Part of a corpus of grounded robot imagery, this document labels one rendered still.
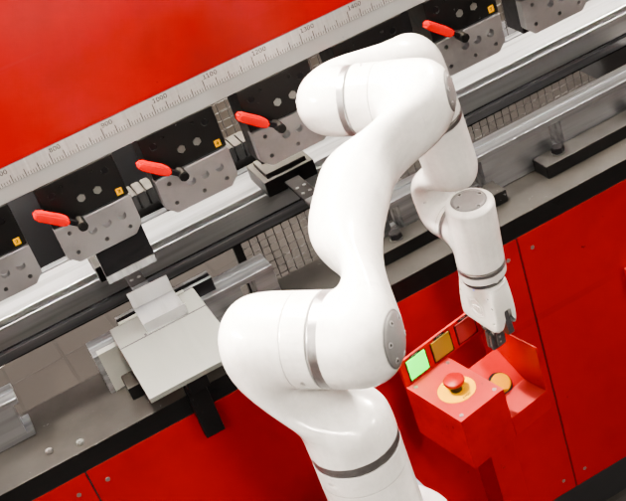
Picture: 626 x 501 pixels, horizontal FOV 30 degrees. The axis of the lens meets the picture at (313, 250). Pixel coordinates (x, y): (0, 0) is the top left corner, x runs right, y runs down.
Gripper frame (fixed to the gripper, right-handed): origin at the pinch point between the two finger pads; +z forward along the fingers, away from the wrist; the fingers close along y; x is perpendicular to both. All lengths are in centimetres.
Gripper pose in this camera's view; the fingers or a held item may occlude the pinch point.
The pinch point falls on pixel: (495, 336)
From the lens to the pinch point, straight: 219.5
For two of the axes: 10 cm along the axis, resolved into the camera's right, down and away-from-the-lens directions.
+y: 5.7, 4.0, -7.2
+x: 7.9, -5.1, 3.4
